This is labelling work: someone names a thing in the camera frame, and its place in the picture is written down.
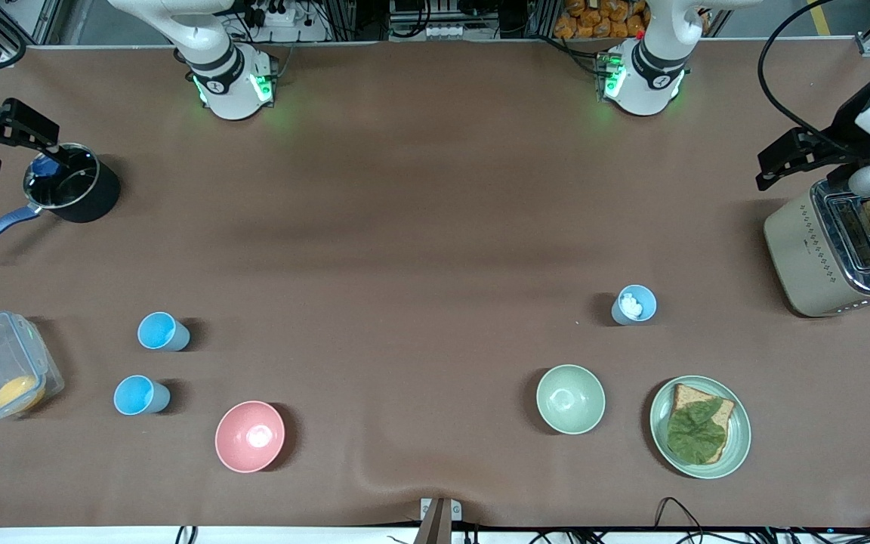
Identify pink bowl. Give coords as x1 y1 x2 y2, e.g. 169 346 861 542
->
214 400 286 475

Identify brown table mat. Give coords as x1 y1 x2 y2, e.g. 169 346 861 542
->
0 39 870 530

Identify beige and chrome toaster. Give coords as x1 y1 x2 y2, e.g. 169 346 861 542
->
763 178 870 319

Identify thin black cable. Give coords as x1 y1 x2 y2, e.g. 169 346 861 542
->
652 496 715 544

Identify black saucepan with blue handle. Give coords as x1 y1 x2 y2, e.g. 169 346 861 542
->
0 142 122 261

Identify empty blue cup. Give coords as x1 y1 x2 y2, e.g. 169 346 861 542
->
137 311 191 353
113 374 172 417

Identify green lettuce leaf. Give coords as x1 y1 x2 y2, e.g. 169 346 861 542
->
666 398 730 464

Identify thick black cable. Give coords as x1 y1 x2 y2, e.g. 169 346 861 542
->
757 0 870 149

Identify white power strip with plugs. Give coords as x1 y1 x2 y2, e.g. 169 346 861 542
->
245 0 309 29

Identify brown bread slice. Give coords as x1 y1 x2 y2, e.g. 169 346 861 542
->
666 382 736 465

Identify pale green bowl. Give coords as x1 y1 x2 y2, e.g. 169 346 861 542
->
535 363 607 436

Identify pale green plate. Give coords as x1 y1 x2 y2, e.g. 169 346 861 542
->
648 375 752 481

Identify yellow round food piece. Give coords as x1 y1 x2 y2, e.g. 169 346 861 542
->
0 375 40 413

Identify bag of orange snacks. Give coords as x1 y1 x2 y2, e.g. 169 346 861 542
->
553 0 649 40

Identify blue cup with white filling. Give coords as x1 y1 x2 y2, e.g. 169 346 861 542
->
610 284 659 327

